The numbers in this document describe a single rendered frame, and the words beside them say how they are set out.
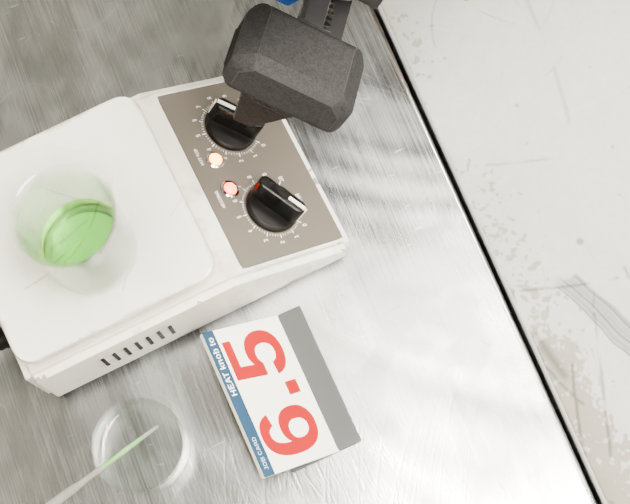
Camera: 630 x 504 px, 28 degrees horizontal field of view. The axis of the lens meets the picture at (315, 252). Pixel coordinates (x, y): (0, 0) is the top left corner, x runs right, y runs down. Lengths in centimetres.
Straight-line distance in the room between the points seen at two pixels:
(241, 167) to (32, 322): 15
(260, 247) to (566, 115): 22
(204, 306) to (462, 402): 17
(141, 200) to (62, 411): 15
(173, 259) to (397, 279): 15
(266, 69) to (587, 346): 30
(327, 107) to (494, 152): 24
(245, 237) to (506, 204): 17
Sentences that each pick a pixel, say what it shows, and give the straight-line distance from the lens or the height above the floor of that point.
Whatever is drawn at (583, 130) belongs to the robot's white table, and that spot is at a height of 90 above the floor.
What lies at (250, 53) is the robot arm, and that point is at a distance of 57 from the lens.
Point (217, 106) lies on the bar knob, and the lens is 73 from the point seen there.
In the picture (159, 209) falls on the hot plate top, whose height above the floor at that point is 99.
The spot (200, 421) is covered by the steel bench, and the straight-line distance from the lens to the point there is 76.
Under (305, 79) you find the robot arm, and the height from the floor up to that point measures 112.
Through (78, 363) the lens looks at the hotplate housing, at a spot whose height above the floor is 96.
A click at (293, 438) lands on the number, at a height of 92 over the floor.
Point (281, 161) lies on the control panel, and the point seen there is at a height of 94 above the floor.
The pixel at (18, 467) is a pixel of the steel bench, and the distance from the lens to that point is 78.
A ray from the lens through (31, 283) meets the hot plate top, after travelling 70.
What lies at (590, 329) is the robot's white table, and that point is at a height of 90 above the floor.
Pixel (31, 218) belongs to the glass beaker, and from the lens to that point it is 66.
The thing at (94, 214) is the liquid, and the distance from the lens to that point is 68.
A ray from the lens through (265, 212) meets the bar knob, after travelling 72.
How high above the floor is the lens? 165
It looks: 75 degrees down
